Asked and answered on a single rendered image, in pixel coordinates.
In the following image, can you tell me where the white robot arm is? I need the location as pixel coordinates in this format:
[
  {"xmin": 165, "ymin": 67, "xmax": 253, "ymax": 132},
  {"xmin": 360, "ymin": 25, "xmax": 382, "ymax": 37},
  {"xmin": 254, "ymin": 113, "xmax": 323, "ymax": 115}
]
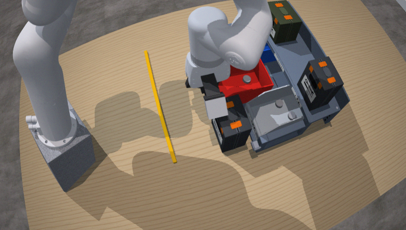
[{"xmin": 13, "ymin": 0, "xmax": 273, "ymax": 149}]

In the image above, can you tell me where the blue open bin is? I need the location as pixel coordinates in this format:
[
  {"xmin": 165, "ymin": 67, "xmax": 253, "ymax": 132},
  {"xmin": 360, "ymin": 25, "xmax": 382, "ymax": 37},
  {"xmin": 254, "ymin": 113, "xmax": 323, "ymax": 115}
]
[{"xmin": 261, "ymin": 43, "xmax": 276, "ymax": 63}]

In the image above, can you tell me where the red bin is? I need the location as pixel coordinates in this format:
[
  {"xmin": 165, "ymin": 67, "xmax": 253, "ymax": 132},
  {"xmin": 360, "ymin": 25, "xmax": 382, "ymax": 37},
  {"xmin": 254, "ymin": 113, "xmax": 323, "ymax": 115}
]
[{"xmin": 218, "ymin": 58, "xmax": 274, "ymax": 104}]

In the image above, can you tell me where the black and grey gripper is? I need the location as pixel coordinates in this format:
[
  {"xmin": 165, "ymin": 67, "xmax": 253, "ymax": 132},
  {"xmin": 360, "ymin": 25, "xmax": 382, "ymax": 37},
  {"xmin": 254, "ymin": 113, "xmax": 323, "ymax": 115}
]
[{"xmin": 185, "ymin": 52, "xmax": 231, "ymax": 95}]

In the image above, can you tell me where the yellow bar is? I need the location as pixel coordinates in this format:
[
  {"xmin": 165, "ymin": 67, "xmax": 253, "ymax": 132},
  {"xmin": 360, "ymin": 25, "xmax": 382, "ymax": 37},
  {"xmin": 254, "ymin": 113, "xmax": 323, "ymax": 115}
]
[{"xmin": 144, "ymin": 50, "xmax": 177, "ymax": 163}]

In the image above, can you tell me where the grey open bin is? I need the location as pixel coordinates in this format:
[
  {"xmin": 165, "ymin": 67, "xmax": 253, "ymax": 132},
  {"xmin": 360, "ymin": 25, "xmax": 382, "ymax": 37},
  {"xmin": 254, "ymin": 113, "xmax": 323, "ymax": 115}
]
[{"xmin": 246, "ymin": 85, "xmax": 304, "ymax": 140}]

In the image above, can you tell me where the olive green tool case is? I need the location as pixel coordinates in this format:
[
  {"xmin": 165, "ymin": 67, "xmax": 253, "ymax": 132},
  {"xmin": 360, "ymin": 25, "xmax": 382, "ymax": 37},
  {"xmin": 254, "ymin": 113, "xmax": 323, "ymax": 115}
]
[{"xmin": 268, "ymin": 0, "xmax": 302, "ymax": 44}]

